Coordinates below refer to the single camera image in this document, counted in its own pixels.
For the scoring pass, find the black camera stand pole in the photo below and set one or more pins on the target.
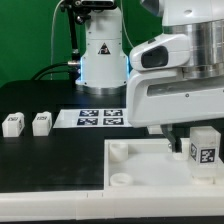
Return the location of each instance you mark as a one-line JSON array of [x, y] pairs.
[[78, 12]]

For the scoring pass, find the white square tabletop part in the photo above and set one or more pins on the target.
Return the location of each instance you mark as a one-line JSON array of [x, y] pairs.
[[149, 163]]

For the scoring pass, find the white L-shaped fence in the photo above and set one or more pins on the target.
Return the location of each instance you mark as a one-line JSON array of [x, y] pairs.
[[193, 200]]

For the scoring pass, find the white marker sheet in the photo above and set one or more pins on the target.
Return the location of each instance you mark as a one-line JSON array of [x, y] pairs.
[[87, 118]]

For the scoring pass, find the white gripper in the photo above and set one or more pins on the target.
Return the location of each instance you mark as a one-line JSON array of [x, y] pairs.
[[154, 99]]

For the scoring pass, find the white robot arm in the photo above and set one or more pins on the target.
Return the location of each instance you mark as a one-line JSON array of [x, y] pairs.
[[191, 46]]

